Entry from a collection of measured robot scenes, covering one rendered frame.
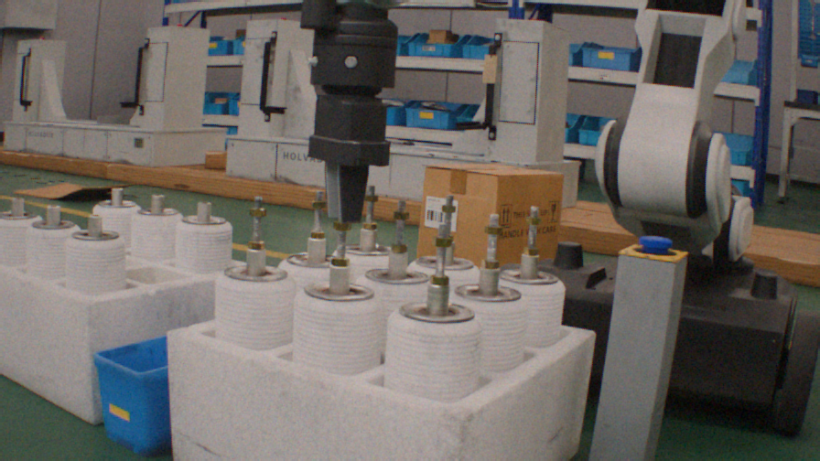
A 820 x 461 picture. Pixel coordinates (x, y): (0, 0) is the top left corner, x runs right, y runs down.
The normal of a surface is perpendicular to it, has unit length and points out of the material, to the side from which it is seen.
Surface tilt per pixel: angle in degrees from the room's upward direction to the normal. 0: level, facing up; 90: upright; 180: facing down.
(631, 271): 90
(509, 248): 90
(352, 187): 90
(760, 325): 46
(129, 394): 92
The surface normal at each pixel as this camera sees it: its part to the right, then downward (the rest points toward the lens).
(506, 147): -0.51, 0.10
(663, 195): -0.46, 0.62
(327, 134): -0.89, 0.01
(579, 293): -0.32, -0.62
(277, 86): 0.86, 0.14
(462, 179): -0.68, 0.07
